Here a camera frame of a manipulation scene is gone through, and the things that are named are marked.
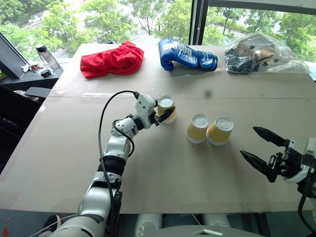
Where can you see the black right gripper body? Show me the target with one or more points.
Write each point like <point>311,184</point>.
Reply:
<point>287,159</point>

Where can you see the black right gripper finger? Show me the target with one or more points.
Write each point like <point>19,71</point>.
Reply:
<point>259,164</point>
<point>269,135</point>

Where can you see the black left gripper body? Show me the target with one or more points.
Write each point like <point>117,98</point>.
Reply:
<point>153,119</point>

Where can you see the yellow white paper cup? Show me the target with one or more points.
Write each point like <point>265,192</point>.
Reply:
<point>196,129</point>
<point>167,108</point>
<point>219,132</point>

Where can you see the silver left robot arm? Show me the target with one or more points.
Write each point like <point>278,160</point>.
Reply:
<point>112,148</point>

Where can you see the blue boxing glove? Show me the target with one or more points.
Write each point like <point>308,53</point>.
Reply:
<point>182,55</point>

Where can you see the red crumpled cloth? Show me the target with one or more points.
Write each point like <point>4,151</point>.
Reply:
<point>113,60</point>

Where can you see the clear plastic bag of parts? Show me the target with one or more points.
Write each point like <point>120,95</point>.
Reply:
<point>256,58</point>

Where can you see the white rounded shape under table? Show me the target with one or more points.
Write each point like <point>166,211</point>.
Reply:
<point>148,224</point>

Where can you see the small black box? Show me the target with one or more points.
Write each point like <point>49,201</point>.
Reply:
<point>45,73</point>

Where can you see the clear water bottle black cap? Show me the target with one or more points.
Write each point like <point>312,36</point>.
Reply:
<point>49,58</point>

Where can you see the dark side desk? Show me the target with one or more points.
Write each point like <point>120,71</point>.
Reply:
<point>32,80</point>

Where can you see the small white and red items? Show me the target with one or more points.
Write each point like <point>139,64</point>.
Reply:
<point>30,67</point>

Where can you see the black chair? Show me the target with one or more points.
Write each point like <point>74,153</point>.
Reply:
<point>17,118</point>

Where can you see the dark slanted panel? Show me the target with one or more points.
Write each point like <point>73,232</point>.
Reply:
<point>11,59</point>

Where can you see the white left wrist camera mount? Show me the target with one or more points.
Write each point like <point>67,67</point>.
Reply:
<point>144,106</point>

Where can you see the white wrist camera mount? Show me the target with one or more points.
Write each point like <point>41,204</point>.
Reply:
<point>144,106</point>
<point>309,158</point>

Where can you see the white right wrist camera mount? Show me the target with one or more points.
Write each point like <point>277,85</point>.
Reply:
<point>309,158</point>

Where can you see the black window frame post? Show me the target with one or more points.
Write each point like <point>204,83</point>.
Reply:
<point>198,22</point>

